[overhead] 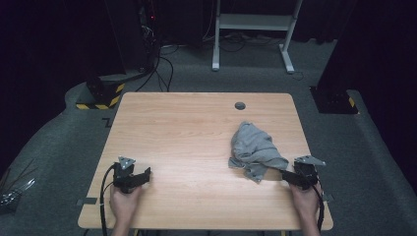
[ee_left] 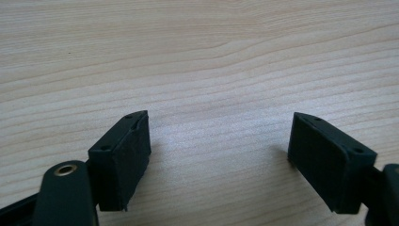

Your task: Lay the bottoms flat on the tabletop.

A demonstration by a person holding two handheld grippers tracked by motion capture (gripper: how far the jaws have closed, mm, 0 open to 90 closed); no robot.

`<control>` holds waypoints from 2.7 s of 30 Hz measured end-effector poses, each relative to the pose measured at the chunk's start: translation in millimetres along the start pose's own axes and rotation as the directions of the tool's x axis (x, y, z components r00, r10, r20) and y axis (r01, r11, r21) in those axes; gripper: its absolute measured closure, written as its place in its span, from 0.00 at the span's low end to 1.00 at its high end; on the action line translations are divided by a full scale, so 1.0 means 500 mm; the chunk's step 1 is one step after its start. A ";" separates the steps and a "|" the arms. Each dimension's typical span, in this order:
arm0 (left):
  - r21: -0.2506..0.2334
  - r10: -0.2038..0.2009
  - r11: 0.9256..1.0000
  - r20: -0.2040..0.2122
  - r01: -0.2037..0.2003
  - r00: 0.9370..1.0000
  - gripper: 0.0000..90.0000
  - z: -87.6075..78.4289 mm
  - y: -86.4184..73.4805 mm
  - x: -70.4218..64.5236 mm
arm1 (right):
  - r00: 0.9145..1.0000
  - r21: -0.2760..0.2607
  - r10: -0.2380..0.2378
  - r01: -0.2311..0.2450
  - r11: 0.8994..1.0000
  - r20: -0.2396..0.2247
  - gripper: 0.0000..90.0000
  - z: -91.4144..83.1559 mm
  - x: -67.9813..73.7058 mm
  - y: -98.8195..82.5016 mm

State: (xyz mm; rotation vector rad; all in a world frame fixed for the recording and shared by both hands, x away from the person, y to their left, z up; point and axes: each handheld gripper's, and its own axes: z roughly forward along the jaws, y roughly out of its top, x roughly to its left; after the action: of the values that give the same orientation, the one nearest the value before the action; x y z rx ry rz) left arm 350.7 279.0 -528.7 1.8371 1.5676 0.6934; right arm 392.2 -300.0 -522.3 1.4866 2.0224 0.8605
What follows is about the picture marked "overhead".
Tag grey shorts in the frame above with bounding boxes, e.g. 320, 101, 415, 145
228, 121, 290, 184

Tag person's left hand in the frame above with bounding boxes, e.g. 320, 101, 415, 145
108, 184, 146, 228

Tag white metal stand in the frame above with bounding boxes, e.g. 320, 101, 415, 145
210, 0, 304, 75

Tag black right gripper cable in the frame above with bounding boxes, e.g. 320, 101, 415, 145
311, 182, 327, 233

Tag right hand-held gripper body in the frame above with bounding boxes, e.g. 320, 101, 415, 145
292, 154, 327, 191

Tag black computer tower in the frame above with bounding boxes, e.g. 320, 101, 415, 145
137, 0, 161, 72

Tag folded metal tripod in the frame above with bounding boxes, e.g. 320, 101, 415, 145
0, 158, 37, 214

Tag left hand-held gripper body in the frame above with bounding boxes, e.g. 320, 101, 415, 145
112, 155, 137, 195

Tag black yellow striped stand base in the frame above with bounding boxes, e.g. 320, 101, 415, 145
76, 77, 126, 111

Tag black floor cables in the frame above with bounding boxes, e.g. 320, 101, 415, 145
135, 45, 175, 93

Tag person's right hand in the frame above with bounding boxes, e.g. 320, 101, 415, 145
289, 182, 322, 225

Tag cables under white stand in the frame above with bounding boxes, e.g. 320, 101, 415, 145
203, 30, 283, 53

